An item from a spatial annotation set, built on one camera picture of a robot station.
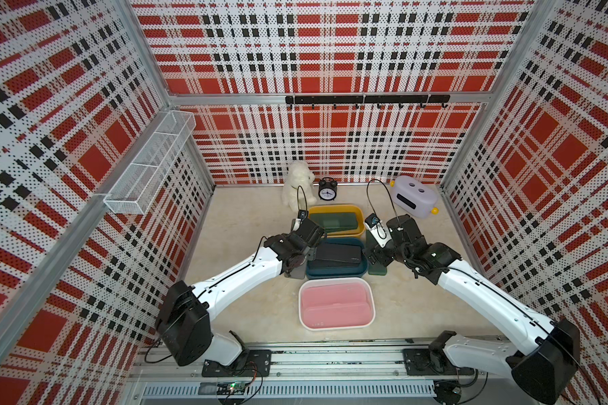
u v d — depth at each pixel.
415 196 1.04
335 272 0.91
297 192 1.07
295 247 0.60
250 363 0.73
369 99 0.89
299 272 0.80
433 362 0.66
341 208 1.07
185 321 0.41
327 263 0.91
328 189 1.11
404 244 0.57
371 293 0.82
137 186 0.90
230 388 0.69
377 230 0.65
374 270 0.92
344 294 0.85
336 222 1.01
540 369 0.37
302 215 0.71
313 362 0.75
